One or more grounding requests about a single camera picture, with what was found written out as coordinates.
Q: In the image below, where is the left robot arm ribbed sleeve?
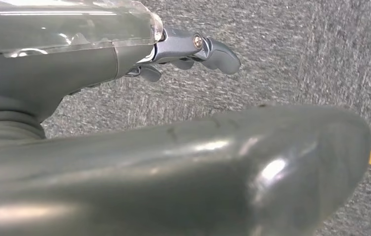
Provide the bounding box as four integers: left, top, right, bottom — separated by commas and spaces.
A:
0, 92, 47, 160

